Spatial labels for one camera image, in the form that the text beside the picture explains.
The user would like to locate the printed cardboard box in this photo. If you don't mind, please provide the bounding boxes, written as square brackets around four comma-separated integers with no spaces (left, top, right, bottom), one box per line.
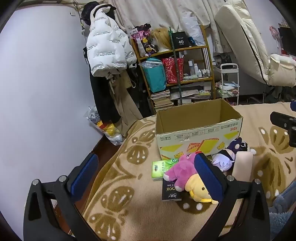
[154,98,244,158]

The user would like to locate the teal bag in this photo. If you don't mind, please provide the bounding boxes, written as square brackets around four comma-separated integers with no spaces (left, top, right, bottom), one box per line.
[141,58,167,93]

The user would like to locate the white mattress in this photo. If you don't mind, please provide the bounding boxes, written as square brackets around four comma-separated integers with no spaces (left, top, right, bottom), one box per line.
[214,0,275,85]

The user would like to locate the black tissue pack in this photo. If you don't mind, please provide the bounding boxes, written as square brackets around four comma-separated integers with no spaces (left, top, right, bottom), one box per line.
[161,178,183,202]

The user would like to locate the black box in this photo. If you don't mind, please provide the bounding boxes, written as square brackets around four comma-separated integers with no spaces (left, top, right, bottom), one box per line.
[171,31,188,49]

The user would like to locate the yellow plush toy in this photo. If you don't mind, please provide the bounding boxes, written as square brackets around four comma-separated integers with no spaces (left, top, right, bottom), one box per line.
[184,174,219,205]

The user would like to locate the purple printed bag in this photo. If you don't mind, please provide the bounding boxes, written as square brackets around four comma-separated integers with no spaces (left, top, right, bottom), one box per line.
[132,24,153,57]

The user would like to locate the purple-haired plush doll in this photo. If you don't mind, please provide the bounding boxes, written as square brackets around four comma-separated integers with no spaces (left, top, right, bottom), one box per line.
[211,137,249,172]

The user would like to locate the stack of papers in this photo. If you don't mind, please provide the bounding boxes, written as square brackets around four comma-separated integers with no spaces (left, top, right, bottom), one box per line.
[170,89,211,100]

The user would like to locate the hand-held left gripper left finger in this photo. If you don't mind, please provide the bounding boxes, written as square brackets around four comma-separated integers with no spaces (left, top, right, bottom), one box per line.
[23,153,100,241]

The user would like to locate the group of toiletry bottles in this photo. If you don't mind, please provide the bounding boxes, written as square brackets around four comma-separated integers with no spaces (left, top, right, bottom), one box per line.
[185,60,211,78]

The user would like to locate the white trolley cart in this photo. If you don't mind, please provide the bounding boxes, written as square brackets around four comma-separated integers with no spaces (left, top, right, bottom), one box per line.
[213,63,240,106]

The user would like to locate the white puffer jacket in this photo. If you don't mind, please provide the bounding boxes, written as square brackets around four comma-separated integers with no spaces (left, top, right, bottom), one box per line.
[86,6,137,77]

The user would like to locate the blond wig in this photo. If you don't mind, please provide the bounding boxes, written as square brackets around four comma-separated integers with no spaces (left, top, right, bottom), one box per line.
[151,28,173,52]

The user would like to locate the beige trousers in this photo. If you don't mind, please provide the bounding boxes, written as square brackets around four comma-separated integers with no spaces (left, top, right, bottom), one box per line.
[109,70,144,137]

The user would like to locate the stack of books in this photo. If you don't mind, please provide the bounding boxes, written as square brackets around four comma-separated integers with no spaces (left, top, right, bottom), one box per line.
[150,89,174,110]

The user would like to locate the green tissue pack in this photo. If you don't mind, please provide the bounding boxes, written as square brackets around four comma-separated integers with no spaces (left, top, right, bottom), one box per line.
[151,159,181,179]

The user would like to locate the clear plastic bag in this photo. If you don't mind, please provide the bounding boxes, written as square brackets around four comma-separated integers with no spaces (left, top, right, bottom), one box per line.
[181,16,205,45]

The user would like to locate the cream curtain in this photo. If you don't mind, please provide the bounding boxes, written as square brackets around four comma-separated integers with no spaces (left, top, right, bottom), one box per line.
[109,0,232,54]

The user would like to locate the cream cushion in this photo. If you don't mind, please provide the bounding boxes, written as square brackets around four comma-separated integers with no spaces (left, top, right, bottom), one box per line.
[268,54,296,87]

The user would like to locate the green pole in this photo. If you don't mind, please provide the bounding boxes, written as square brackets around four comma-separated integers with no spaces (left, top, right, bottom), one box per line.
[168,27,184,106]

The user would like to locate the red patterned bag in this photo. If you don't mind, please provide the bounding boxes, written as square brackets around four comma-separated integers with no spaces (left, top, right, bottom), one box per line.
[162,58,185,84]

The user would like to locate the yellow wooden shelf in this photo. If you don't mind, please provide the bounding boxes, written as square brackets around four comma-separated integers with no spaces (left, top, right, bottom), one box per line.
[131,25,216,115]

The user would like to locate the black hanging garment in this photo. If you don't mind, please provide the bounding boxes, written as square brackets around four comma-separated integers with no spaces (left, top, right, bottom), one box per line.
[81,1,121,124]

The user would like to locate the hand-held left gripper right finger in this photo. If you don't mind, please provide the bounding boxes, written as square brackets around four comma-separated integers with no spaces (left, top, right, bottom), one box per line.
[194,152,270,241]

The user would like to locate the beige patterned blanket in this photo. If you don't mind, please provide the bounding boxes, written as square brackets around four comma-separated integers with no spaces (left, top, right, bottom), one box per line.
[82,102,296,241]

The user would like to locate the plastic bag of toys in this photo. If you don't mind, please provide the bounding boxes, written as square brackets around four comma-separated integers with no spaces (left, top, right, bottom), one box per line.
[85,106,124,146]

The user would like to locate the pink desk fan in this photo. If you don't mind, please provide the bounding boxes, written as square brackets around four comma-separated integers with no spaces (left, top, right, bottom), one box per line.
[269,25,284,50]

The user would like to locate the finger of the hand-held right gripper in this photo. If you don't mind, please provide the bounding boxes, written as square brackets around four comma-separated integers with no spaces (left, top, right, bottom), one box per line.
[270,111,296,147]

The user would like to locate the blue fleece garment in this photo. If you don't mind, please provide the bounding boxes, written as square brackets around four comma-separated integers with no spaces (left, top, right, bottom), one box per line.
[268,179,296,234]

